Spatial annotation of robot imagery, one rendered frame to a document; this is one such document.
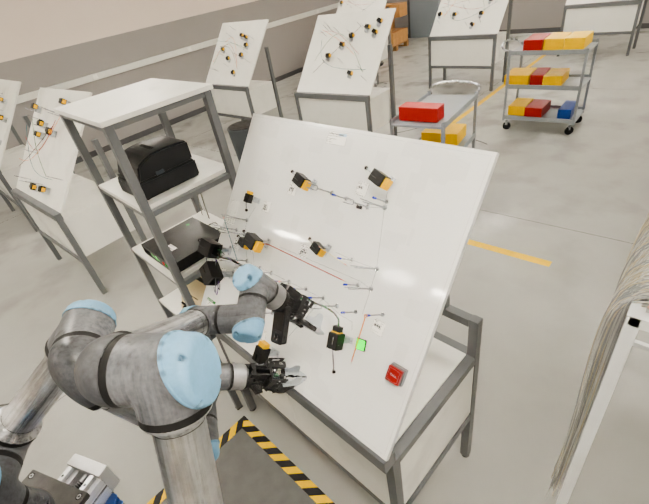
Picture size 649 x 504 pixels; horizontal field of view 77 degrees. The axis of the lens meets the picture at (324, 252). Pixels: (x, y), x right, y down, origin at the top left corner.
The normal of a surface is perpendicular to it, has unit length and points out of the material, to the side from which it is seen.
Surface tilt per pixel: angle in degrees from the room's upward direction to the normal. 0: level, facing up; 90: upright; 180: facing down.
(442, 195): 52
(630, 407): 0
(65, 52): 90
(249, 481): 0
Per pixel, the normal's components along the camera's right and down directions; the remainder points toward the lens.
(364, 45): -0.58, -0.11
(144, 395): -0.15, 0.25
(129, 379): -0.18, -0.02
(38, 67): 0.75, 0.28
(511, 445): -0.16, -0.81
